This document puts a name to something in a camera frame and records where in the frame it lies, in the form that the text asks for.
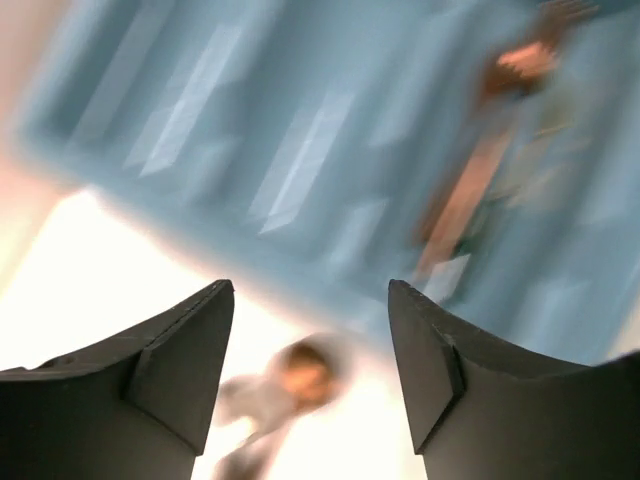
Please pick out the blue plastic cutlery tray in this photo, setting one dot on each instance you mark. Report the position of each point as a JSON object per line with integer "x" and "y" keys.
{"x": 300, "y": 142}

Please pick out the copper fork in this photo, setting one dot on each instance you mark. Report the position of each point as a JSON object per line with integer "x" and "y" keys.
{"x": 512, "y": 73}

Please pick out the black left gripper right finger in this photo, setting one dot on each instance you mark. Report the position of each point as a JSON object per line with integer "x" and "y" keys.
{"x": 479, "y": 407}

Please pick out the copper spoon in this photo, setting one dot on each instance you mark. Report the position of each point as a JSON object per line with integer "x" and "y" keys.
{"x": 255, "y": 412}

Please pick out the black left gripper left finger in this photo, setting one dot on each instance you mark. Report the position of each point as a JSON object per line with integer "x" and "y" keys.
{"x": 136, "y": 405}

